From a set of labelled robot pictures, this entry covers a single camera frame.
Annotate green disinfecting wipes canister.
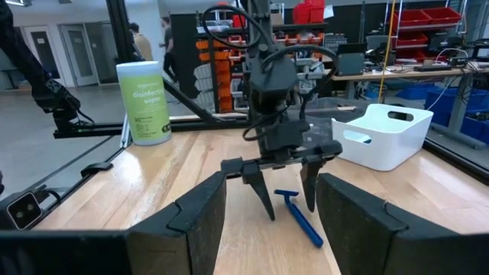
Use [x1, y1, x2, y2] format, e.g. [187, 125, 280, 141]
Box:
[115, 60, 173, 147]

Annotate black equipment box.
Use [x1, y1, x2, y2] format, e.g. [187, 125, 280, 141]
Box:
[337, 42, 366, 76]

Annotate cluttered wooden workbench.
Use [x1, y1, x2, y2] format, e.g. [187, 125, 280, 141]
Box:
[332, 66, 489, 100]

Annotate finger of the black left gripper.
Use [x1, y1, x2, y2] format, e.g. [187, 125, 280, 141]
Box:
[299, 158, 326, 214]
[241, 159, 277, 222]

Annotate person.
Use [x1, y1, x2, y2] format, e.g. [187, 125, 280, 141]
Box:
[129, 22, 154, 62]
[159, 15, 179, 83]

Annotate silver aluminium bar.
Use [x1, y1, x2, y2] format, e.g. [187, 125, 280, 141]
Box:
[119, 113, 130, 149]

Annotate white plastic bin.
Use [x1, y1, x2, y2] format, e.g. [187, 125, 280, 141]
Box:
[331, 102, 435, 172]

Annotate red storage bin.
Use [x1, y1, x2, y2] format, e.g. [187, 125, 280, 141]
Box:
[423, 6, 463, 24]
[393, 9, 432, 27]
[292, 2, 311, 24]
[395, 32, 429, 49]
[309, 0, 325, 24]

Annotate black table clamp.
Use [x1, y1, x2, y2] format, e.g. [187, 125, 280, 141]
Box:
[80, 161, 114, 179]

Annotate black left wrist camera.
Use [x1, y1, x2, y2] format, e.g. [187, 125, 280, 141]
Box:
[259, 118, 311, 154]

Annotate blue storage bin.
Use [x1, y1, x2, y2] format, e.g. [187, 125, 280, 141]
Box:
[424, 88, 489, 127]
[397, 82, 436, 101]

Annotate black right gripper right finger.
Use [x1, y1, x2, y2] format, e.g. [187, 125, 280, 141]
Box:
[315, 171, 489, 275]

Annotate yellow hanging cable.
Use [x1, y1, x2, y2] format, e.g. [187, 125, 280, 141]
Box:
[377, 0, 397, 104]

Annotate small black depth camera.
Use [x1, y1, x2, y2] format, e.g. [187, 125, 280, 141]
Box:
[0, 189, 45, 231]

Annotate blue disposable razor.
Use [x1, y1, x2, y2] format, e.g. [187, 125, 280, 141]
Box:
[273, 189, 325, 249]

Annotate black rack with orange drawers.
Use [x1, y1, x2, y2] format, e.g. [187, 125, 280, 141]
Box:
[170, 11, 329, 115]

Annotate white door with window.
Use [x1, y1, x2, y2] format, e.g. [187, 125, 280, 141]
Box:
[22, 25, 64, 87]
[60, 23, 99, 87]

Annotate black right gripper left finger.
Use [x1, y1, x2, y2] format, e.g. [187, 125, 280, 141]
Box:
[0, 170, 228, 275]

